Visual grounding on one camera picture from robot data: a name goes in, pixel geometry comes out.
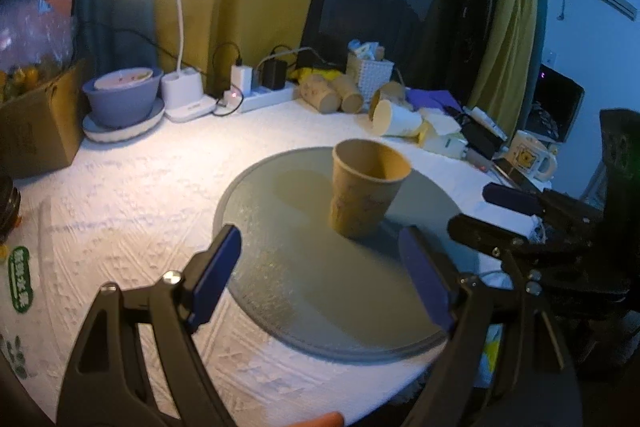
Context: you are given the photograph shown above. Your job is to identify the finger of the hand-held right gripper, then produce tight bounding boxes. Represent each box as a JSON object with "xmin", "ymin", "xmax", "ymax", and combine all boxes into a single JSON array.
[
  {"xmin": 482, "ymin": 183, "xmax": 550, "ymax": 219},
  {"xmin": 447, "ymin": 213, "xmax": 538, "ymax": 284}
]

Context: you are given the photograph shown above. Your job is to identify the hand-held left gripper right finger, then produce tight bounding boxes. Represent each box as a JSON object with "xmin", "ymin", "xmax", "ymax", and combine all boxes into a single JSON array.
[{"xmin": 397, "ymin": 227, "xmax": 583, "ymax": 427}]

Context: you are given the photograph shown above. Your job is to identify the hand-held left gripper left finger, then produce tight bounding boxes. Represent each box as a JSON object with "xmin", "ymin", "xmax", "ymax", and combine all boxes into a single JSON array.
[{"xmin": 57, "ymin": 224, "xmax": 243, "ymax": 427}]

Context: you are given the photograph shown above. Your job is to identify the brown paper cup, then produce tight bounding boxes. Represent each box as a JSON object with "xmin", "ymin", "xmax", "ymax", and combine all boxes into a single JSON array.
[
  {"xmin": 369, "ymin": 81, "xmax": 407, "ymax": 120},
  {"xmin": 299, "ymin": 73, "xmax": 341, "ymax": 114},
  {"xmin": 332, "ymin": 76, "xmax": 365, "ymax": 114},
  {"xmin": 327, "ymin": 138, "xmax": 413, "ymax": 239}
]

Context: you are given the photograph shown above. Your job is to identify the white paper cup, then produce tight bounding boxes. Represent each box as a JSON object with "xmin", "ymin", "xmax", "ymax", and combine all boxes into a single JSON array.
[{"xmin": 368, "ymin": 99, "xmax": 424, "ymax": 138}]

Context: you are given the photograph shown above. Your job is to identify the person's left hand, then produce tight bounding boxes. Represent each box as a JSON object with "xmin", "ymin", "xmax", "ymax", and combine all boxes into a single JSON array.
[{"xmin": 294, "ymin": 411, "xmax": 347, "ymax": 427}]

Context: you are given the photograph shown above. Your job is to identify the white mug with yellow print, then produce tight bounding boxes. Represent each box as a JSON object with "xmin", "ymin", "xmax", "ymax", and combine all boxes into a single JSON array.
[{"xmin": 506, "ymin": 130, "xmax": 559, "ymax": 180}]

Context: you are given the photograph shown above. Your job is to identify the black device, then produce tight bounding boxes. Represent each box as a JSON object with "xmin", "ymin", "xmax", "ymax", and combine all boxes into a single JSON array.
[{"xmin": 462, "ymin": 116, "xmax": 507, "ymax": 160}]

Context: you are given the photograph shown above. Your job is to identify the round glass turntable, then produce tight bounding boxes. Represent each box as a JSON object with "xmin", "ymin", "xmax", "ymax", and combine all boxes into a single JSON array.
[{"xmin": 212, "ymin": 147, "xmax": 483, "ymax": 363}]

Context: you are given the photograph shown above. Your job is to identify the pale yellow box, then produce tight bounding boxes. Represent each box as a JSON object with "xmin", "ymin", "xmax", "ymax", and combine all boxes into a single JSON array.
[{"xmin": 417, "ymin": 127, "xmax": 469, "ymax": 158}]

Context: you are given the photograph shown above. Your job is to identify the white tissue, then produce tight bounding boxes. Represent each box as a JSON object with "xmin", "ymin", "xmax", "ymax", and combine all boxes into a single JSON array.
[{"xmin": 420, "ymin": 107, "xmax": 462, "ymax": 138}]

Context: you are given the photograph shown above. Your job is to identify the white textured tablecloth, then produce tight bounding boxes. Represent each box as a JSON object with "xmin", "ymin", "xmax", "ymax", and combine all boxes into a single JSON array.
[{"xmin": 0, "ymin": 99, "xmax": 551, "ymax": 426}]

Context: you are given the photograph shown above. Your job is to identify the purple glove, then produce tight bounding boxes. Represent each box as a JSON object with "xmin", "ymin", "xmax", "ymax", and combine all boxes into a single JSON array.
[{"xmin": 407, "ymin": 89, "xmax": 464, "ymax": 110}]

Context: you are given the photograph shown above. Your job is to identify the yellow curtain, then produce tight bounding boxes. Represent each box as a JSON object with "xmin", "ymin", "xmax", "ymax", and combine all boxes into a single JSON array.
[{"xmin": 469, "ymin": 0, "xmax": 547, "ymax": 138}]

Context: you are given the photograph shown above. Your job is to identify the white plate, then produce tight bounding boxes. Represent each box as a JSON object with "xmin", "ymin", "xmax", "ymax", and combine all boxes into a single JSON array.
[{"xmin": 82, "ymin": 99, "xmax": 166, "ymax": 144}]

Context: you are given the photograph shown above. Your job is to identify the white wicker basket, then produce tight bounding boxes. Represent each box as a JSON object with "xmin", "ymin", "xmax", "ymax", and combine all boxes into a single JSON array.
[{"xmin": 346, "ymin": 54, "xmax": 396, "ymax": 103}]

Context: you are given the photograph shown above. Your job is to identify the white power strip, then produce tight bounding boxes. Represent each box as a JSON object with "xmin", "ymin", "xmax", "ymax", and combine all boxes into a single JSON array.
[{"xmin": 219, "ymin": 84, "xmax": 299, "ymax": 114}]

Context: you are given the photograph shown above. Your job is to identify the clear bag with green print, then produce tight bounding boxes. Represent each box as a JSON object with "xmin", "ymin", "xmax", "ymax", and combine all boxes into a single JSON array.
[{"xmin": 0, "ymin": 197, "xmax": 56, "ymax": 383}]

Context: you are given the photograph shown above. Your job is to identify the dark curtain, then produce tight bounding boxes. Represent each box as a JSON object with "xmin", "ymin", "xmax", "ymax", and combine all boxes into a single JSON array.
[{"xmin": 419, "ymin": 0, "xmax": 507, "ymax": 108}]

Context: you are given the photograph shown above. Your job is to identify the blue-grey bowl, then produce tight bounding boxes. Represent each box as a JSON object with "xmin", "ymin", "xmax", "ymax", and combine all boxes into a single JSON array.
[{"xmin": 82, "ymin": 67, "xmax": 165, "ymax": 128}]

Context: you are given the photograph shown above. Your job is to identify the white charger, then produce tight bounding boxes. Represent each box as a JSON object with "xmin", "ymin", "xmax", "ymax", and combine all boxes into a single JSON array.
[{"xmin": 230, "ymin": 64, "xmax": 256, "ymax": 92}]

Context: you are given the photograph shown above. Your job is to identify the packets in basket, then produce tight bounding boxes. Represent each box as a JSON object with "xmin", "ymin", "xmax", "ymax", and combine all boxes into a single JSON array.
[{"xmin": 348, "ymin": 39, "xmax": 387, "ymax": 63}]

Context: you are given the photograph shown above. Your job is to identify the black charger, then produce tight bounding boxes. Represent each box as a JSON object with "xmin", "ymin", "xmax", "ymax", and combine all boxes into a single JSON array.
[{"xmin": 262, "ymin": 59, "xmax": 289, "ymax": 90}]

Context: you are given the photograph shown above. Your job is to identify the white dish in bowl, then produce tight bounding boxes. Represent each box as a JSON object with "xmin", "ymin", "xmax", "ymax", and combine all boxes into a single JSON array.
[{"xmin": 94, "ymin": 67, "xmax": 154, "ymax": 90}]

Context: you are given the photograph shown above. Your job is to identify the dark round jar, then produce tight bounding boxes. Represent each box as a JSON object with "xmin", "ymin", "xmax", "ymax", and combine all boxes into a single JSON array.
[{"xmin": 0, "ymin": 174, "xmax": 22, "ymax": 243}]

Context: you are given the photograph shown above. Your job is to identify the dark armchair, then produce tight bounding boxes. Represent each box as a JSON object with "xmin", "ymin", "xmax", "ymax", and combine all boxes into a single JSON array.
[{"xmin": 319, "ymin": 0, "xmax": 427, "ymax": 68}]

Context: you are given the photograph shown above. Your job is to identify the yellow cloth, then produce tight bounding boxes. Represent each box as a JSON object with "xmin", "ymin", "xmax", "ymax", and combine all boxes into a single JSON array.
[{"xmin": 292, "ymin": 67, "xmax": 347, "ymax": 83}]

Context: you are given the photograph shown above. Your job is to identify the cardboard box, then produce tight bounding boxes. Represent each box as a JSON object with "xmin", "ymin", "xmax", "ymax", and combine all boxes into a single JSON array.
[{"xmin": 0, "ymin": 58, "xmax": 92, "ymax": 180}]

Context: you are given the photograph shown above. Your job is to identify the yellow fruits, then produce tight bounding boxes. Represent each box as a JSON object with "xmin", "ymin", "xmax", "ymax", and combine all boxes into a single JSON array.
[{"xmin": 0, "ymin": 64, "xmax": 42, "ymax": 104}]

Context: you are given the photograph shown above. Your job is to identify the clear plastic bag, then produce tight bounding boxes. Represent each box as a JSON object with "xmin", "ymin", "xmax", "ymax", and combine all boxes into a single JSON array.
[{"xmin": 0, "ymin": 0, "xmax": 79, "ymax": 74}]

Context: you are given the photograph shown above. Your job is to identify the white cable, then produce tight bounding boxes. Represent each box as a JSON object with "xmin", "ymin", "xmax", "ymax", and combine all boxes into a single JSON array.
[{"xmin": 256, "ymin": 46, "xmax": 312, "ymax": 68}]

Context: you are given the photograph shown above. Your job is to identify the thin black cable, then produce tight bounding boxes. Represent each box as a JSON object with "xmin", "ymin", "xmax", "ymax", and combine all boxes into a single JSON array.
[{"xmin": 75, "ymin": 23, "xmax": 177, "ymax": 58}]

